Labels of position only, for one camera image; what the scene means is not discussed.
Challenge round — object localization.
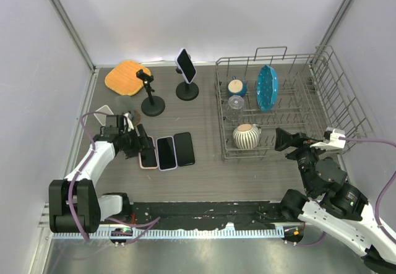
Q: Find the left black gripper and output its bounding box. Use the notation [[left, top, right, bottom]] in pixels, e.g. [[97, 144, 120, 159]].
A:
[[119, 124, 154, 159]]

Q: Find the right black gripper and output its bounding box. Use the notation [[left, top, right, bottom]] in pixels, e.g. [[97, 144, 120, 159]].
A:
[[273, 127, 330, 194]]

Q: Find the pink case phone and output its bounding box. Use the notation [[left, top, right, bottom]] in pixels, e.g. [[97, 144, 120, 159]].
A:
[[139, 136, 158, 169]]

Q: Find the lavender case phone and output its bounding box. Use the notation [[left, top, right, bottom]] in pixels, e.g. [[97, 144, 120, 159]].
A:
[[156, 136, 178, 171]]

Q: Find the black round base stand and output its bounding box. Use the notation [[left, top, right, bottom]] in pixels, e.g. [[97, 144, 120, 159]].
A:
[[136, 69, 165, 117]]

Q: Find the black phone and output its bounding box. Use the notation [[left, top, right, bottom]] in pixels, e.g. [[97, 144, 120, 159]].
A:
[[173, 132, 196, 167]]

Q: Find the black tall pole stand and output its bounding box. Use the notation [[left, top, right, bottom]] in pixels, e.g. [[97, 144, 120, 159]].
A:
[[176, 68, 199, 101]]

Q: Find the white case phone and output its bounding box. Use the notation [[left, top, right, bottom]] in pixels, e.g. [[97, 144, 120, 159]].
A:
[[175, 48, 197, 84]]

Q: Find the grey stand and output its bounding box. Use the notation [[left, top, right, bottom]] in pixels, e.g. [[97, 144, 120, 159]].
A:
[[115, 95, 141, 126]]

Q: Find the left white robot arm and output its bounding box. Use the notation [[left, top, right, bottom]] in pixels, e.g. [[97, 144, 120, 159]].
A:
[[48, 112, 151, 239]]

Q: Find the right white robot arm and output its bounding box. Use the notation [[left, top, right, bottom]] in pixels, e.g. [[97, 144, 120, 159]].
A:
[[275, 127, 395, 273]]

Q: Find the white phone stand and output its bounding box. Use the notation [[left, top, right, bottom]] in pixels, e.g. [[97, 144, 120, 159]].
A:
[[93, 105, 114, 126]]

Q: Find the striped ceramic mug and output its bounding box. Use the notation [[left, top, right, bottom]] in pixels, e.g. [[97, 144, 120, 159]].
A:
[[233, 124, 262, 150]]

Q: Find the teal speckled plate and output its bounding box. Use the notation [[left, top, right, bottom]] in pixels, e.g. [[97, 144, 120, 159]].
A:
[[256, 65, 279, 111]]

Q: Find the clear glass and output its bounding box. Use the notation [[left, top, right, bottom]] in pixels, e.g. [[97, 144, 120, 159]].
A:
[[223, 95, 244, 124]]

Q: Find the orange woven mat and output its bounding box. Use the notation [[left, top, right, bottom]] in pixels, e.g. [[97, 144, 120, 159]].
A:
[[105, 60, 152, 96]]

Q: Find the blue mug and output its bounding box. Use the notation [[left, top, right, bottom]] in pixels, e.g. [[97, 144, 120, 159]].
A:
[[226, 76, 247, 98]]

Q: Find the grey wire dish rack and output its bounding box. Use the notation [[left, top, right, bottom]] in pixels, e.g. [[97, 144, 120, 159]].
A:
[[215, 45, 373, 160]]

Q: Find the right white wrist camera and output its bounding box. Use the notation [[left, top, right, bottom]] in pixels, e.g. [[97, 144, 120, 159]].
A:
[[310, 127, 346, 150]]

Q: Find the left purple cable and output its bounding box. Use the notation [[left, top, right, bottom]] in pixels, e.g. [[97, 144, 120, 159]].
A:
[[67, 111, 161, 247]]

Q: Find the purple cable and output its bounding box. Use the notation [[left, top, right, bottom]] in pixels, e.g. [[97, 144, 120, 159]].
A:
[[67, 111, 161, 247], [293, 136, 396, 247]]

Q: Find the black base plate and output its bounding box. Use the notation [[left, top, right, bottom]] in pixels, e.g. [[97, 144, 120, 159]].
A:
[[112, 201, 299, 231]]

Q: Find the white cable duct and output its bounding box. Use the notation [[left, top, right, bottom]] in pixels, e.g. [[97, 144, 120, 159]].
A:
[[53, 227, 285, 240]]

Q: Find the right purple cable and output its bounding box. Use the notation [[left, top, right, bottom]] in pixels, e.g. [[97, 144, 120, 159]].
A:
[[293, 136, 396, 247]]

